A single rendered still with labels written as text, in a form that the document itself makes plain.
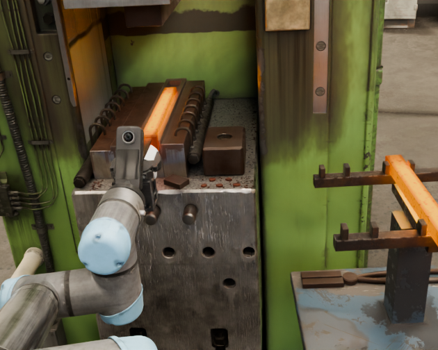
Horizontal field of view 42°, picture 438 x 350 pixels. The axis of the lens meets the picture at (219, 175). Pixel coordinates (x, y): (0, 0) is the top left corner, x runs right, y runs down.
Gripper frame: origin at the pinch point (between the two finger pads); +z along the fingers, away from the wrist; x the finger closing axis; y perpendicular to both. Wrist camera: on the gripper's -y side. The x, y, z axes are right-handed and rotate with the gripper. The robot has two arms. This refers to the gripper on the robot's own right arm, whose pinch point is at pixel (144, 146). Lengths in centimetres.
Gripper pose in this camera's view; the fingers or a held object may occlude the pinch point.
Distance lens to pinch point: 116.8
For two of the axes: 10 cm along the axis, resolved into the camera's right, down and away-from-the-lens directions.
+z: 0.8, -4.5, 8.9
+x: 10.0, -0.2, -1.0
